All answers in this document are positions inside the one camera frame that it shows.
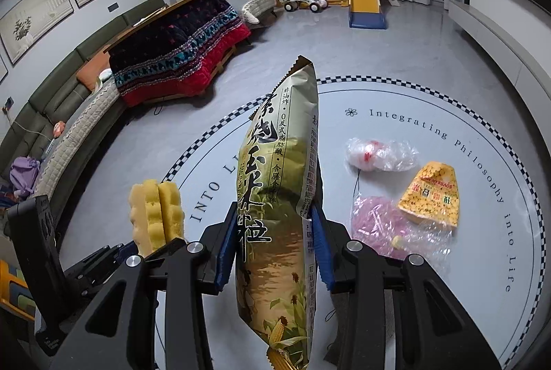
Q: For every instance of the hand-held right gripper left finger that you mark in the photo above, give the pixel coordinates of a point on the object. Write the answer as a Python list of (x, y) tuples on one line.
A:
[(226, 253)]

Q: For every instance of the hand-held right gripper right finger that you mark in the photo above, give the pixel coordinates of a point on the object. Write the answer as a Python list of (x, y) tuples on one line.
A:
[(320, 249)]

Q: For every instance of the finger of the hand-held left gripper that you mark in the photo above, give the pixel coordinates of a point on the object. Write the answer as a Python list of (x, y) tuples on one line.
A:
[(94, 271)]

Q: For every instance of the yellow sponge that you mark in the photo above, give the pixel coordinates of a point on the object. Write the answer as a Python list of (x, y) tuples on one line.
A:
[(155, 215)]

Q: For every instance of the gold corn snack packet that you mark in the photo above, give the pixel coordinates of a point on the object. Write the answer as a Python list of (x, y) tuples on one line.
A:
[(275, 180)]

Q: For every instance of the yellow green box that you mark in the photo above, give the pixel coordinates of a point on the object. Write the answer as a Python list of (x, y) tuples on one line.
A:
[(13, 288)]

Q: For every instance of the pink plastic bag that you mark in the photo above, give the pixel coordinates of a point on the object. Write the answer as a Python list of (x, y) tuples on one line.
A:
[(374, 223)]

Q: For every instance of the purple cloth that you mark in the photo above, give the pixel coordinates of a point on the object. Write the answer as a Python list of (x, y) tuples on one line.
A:
[(23, 174)]

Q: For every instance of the white red plastic wrapper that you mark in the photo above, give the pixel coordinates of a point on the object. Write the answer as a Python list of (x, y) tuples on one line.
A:
[(366, 152)]

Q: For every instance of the yellow paper packet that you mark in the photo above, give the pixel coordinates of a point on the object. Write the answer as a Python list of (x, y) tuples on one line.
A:
[(430, 197)]

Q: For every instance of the green sofa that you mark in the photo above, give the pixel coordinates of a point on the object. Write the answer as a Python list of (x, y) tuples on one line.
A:
[(56, 94)]

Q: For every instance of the wooden low table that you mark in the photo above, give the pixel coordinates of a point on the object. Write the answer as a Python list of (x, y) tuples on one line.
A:
[(221, 62)]

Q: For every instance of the orange cushion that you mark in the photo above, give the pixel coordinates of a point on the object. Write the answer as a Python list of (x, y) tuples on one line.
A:
[(92, 70)]

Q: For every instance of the table with patterned quilt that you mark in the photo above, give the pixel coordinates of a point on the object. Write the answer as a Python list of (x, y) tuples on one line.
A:
[(172, 51)]

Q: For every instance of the large framed picture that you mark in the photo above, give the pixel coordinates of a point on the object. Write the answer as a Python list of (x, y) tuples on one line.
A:
[(34, 19)]

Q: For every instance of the white quilted cushion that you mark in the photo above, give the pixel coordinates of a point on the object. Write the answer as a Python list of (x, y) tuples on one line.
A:
[(258, 6)]

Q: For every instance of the white television cabinet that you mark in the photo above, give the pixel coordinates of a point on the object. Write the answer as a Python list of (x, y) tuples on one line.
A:
[(508, 42)]

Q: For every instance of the black wall outlet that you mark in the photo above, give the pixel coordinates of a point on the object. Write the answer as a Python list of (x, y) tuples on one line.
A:
[(114, 7)]

